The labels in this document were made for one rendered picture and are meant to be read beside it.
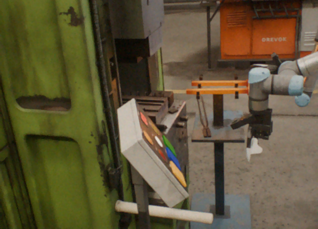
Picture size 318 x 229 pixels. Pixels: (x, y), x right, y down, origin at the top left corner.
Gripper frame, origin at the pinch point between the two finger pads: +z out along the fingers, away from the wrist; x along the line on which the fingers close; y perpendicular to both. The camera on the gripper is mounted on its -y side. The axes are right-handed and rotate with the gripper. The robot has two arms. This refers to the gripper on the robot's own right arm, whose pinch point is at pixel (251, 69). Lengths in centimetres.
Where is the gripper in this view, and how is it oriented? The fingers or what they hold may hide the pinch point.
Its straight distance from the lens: 235.1
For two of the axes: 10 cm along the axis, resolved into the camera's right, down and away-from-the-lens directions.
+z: -9.8, -0.1, 2.0
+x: 1.8, -4.2, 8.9
